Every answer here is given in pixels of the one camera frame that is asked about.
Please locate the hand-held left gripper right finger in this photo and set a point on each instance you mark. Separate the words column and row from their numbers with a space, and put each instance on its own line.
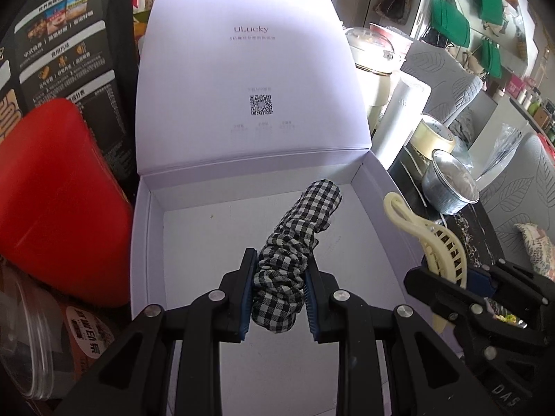
column 312, row 310

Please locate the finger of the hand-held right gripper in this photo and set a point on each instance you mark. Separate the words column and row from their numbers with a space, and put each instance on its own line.
column 459, row 307
column 482, row 281

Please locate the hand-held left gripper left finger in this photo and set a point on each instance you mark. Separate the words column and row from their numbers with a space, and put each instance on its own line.
column 246, row 305

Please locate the black white checked scrunchie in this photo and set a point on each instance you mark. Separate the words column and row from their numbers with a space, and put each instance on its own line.
column 282, row 277

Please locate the cream plastic hair clip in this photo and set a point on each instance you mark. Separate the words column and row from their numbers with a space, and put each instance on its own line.
column 427, row 232

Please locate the lavender gift box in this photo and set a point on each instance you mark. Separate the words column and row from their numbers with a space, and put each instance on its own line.
column 260, row 73

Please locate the floral cushion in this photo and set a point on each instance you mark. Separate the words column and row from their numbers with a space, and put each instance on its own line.
column 537, row 251

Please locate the metal bowl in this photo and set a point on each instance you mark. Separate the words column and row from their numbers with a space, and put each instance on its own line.
column 442, row 193

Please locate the grey leaf-pattern chair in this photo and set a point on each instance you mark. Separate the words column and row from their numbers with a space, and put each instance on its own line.
column 520, row 190
column 438, row 82

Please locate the clear plastic bag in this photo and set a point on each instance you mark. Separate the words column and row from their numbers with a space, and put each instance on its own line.
column 503, row 151

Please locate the beige tape roll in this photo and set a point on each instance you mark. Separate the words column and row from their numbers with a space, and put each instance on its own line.
column 422, row 138

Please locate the clear jar brown label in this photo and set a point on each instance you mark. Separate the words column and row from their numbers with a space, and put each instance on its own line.
column 86, row 329

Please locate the white paper roll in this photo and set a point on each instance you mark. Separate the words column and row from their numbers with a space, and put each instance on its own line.
column 399, row 121

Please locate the group of small bottles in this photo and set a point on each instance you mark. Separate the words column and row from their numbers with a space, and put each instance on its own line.
column 533, row 104

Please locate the red plastic case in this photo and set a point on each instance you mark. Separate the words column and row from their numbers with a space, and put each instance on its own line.
column 60, row 199

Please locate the white electric cooker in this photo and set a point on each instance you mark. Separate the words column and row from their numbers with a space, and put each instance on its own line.
column 373, row 82

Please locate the red white container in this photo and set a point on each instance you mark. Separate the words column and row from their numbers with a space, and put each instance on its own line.
column 399, row 41

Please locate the black printed food bag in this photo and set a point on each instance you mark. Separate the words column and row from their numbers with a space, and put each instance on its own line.
column 65, row 52

